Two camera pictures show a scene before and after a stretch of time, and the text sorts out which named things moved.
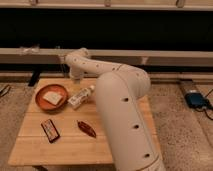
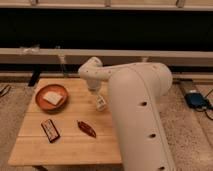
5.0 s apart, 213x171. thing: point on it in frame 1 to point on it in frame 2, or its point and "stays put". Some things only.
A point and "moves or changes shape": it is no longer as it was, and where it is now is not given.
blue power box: x=196 y=100 stays put
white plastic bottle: x=80 y=96 moves or changes shape
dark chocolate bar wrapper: x=50 y=130 stays put
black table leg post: x=36 y=69 stays put
